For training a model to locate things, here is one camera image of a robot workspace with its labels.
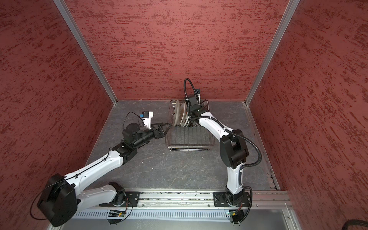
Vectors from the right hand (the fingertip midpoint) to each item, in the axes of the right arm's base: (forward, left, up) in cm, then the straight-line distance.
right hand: (193, 106), depth 93 cm
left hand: (-20, +15, +5) cm, 26 cm away
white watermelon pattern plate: (-9, +4, -6) cm, 12 cm away
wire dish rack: (-14, +2, -18) cm, 23 cm away
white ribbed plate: (-6, +10, 0) cm, 12 cm away
